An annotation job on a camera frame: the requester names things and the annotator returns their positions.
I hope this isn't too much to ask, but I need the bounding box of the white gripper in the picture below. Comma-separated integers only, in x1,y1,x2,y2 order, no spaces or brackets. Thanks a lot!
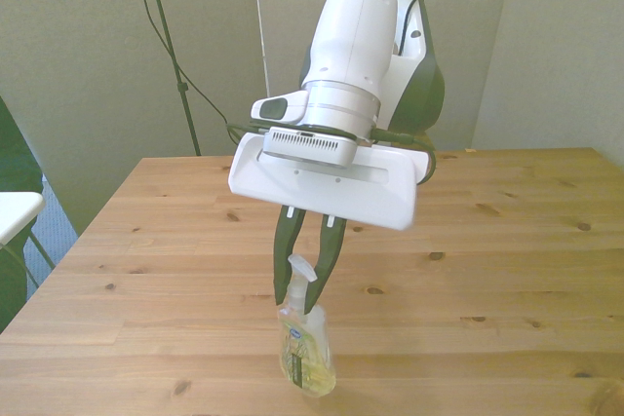
227,135,433,316

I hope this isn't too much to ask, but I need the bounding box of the clear sanitizer pump bottle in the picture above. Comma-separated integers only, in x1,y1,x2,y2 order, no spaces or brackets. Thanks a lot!
277,253,337,398

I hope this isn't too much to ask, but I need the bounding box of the black tripod stand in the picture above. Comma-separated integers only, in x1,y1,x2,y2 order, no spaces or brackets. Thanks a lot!
138,0,203,157

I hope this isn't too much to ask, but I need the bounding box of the white vertical pole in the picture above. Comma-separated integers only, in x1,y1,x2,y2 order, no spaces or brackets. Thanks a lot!
251,0,273,98

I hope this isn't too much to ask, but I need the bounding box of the white folding table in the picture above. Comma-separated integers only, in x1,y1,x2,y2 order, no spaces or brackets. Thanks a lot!
0,191,57,290

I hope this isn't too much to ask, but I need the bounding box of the dark green fabric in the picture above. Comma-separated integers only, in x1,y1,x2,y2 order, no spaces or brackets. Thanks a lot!
0,94,46,334

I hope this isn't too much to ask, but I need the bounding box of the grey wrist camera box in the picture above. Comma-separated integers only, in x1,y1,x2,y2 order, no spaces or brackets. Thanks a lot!
262,126,360,169

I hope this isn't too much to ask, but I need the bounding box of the black hanging cable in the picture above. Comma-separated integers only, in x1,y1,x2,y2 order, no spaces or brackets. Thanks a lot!
120,0,235,128

